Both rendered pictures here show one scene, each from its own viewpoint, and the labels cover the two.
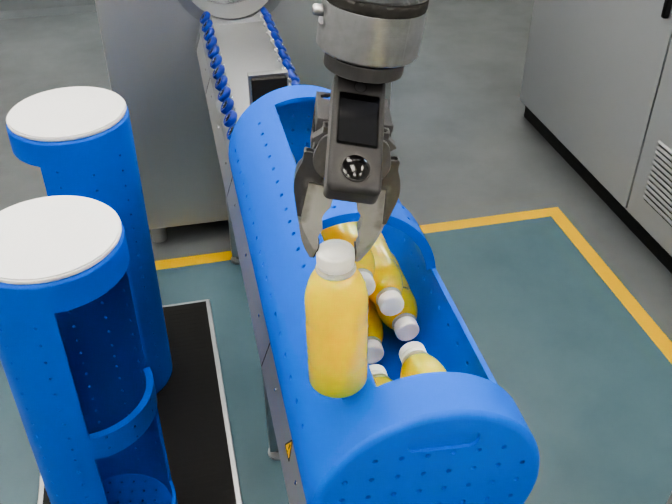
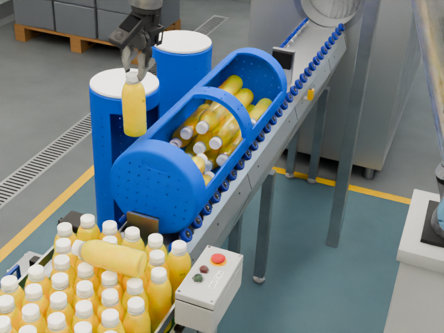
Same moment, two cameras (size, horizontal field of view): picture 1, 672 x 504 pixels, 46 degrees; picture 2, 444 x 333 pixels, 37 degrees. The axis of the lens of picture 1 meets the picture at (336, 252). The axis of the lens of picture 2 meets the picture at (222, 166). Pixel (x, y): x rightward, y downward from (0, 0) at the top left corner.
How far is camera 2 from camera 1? 1.36 m
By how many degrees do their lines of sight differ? 27
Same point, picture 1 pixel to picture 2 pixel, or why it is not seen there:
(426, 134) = not seen: outside the picture
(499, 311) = not seen: hidden behind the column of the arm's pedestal
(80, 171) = (172, 70)
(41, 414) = (97, 164)
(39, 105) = (172, 35)
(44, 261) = (114, 90)
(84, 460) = (109, 196)
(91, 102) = (195, 40)
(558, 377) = not seen: hidden behind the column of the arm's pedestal
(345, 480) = (119, 167)
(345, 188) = (111, 39)
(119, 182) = (191, 82)
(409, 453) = (142, 165)
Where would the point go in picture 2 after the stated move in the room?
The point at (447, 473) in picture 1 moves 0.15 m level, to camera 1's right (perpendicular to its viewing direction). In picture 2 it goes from (157, 184) to (200, 202)
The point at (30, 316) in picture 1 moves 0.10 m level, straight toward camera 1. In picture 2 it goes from (100, 111) to (93, 123)
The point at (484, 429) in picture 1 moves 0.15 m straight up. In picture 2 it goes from (170, 166) to (170, 118)
